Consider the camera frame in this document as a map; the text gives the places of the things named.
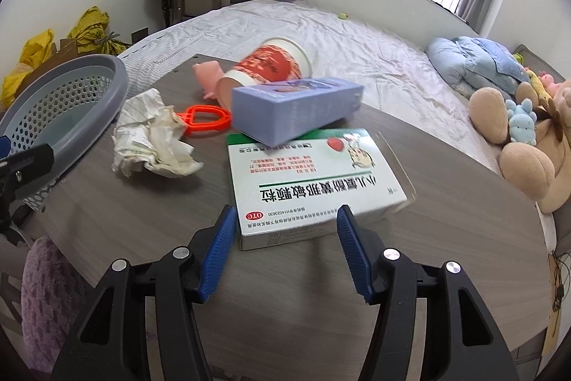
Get pink yellow plush toys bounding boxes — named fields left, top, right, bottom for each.
left=514, top=46, right=564, bottom=99

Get white green medicine box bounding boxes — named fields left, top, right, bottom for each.
left=227, top=129, right=416, bottom=250

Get yellow sack near wall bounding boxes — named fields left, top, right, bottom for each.
left=68, top=6, right=130, bottom=56

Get yellow plastic bag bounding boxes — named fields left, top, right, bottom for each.
left=1, top=28, right=55, bottom=109

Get pink pig toy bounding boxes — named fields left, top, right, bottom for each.
left=193, top=60, right=224, bottom=101

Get white paper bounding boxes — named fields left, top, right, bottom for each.
left=112, top=88, right=203, bottom=179

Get red white paper cup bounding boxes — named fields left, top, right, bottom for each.
left=214, top=37, right=313, bottom=110

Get grey plastic laundry basket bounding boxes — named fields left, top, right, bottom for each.
left=1, top=54, right=129, bottom=211

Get bed with white sheet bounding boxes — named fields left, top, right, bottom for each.
left=116, top=0, right=559, bottom=252

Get large brown teddy bear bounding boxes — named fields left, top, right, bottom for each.
left=469, top=80, right=570, bottom=214

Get purple blue carton box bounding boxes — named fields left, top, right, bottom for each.
left=230, top=77, right=364, bottom=148

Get orange plastic clip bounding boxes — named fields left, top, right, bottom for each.
left=176, top=104, right=231, bottom=137

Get small blue plush toy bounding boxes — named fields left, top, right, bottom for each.
left=505, top=97, right=537, bottom=146

